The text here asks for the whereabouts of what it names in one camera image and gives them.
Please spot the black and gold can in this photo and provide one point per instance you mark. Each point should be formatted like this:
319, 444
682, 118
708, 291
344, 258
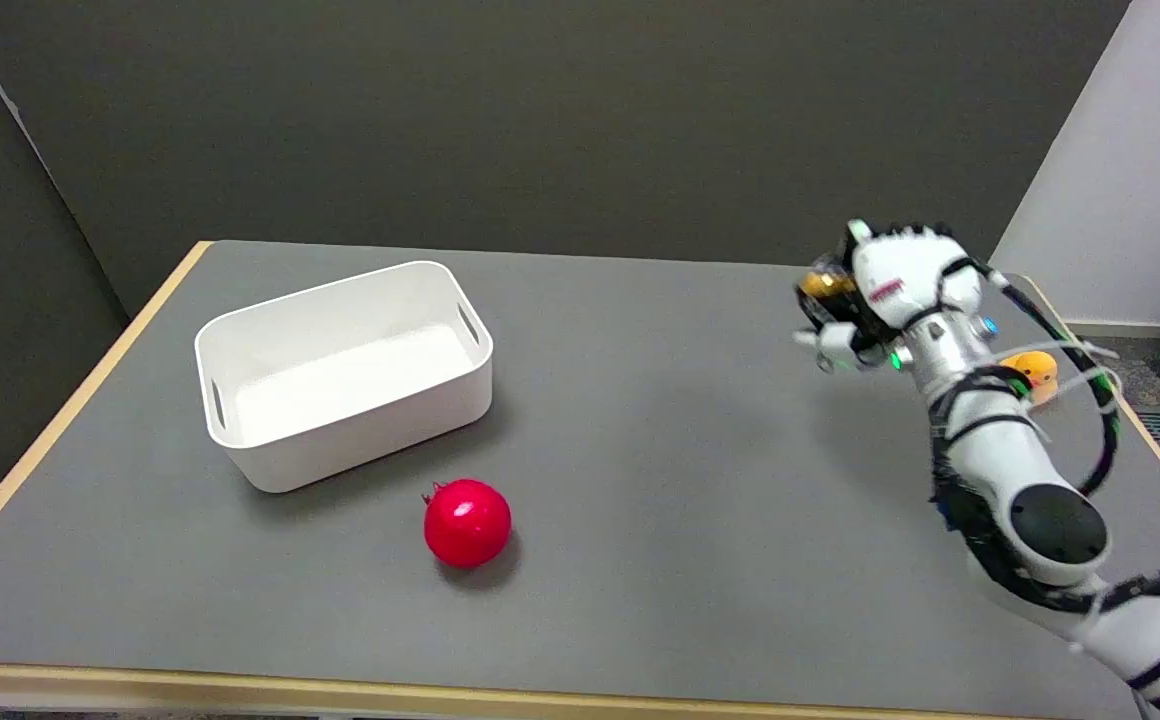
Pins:
826, 292

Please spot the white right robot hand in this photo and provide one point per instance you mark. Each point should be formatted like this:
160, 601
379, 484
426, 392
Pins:
902, 275

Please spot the orange toy fruit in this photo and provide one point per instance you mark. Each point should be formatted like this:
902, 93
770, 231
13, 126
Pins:
1034, 370

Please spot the white plastic storage box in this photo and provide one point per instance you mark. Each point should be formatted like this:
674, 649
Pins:
343, 372

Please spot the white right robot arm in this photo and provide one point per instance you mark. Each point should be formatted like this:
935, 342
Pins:
1020, 480

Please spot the red pomegranate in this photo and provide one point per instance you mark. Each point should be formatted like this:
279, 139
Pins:
467, 523

